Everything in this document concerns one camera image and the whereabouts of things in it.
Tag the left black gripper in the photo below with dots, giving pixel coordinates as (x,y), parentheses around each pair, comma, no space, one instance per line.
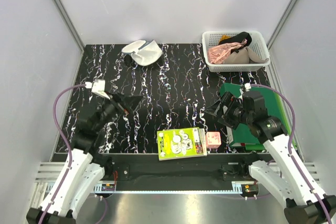
(130,101)

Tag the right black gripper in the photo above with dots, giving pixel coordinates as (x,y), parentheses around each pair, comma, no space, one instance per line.
(230,100)

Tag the beige bra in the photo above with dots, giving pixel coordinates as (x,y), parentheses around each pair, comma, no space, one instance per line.
(243,56)

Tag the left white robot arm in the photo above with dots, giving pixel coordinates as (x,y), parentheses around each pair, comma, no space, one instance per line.
(84,166)

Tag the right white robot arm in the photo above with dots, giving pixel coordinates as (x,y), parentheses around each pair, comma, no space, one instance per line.
(301,197)

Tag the pink cube box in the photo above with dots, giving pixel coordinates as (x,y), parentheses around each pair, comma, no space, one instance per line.
(213,140)

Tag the green binder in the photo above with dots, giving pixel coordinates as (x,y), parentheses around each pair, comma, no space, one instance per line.
(273,125)

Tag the black marble mat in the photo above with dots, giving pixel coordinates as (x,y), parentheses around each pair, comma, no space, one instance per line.
(175,91)

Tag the green illustrated book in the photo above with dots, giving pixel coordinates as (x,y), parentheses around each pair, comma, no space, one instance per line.
(181,143)

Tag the pink satin garment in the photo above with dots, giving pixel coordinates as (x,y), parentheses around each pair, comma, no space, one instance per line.
(217,54)

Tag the white plastic basket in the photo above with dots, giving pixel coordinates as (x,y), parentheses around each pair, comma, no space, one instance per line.
(212,38)

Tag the yellow garment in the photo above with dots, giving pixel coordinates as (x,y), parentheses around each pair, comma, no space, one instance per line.
(225,37)

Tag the black garment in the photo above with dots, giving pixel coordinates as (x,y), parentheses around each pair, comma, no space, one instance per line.
(239,38)

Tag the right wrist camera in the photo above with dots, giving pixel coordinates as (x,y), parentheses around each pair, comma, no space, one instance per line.
(252,100)

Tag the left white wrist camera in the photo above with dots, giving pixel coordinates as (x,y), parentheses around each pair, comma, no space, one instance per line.
(98,88)

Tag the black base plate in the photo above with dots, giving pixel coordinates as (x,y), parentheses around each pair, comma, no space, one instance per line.
(145,172)

